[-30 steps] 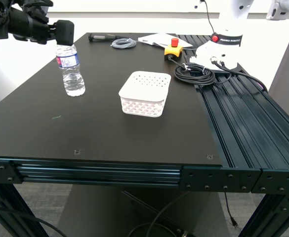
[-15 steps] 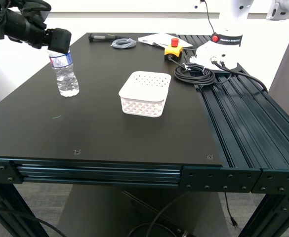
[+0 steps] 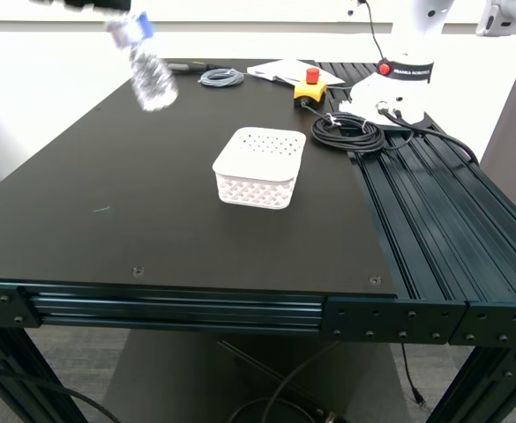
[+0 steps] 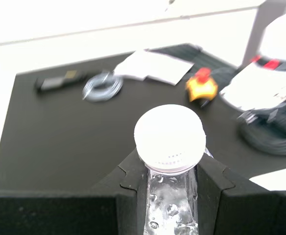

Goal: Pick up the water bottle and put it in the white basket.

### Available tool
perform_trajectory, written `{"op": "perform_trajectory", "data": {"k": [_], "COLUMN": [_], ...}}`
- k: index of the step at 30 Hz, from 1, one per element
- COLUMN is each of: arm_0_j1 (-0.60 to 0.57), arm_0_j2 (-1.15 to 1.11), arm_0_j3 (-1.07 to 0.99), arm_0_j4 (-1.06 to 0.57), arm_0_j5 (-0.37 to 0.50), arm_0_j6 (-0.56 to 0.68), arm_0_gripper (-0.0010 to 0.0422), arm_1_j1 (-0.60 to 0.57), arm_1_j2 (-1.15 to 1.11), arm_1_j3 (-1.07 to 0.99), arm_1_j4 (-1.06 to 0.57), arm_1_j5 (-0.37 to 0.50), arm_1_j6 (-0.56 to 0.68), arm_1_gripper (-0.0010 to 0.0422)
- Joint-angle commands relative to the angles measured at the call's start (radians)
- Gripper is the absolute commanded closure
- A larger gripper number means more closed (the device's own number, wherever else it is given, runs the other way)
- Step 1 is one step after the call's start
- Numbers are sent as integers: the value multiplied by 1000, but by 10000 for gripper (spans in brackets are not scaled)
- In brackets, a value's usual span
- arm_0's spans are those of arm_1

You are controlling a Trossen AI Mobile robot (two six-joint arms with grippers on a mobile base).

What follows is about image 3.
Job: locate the black handheld enabling switch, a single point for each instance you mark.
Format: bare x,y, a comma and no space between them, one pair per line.
180,67

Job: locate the black aluminium table frame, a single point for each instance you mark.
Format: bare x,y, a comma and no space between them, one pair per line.
438,211

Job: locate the white perforated plastic basket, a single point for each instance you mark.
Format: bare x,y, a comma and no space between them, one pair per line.
262,150

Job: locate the white paper booklet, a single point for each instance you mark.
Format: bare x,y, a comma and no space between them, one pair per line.
275,68

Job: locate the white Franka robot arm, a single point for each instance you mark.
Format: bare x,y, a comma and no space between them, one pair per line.
398,88

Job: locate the yellow emergency stop button box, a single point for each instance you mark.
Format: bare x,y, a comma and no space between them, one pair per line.
310,90

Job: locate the white paper sheet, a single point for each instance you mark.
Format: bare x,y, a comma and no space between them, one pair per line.
332,79

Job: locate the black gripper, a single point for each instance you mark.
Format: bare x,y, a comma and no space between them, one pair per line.
85,3

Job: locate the clear plastic water bottle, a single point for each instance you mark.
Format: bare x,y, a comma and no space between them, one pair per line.
151,83

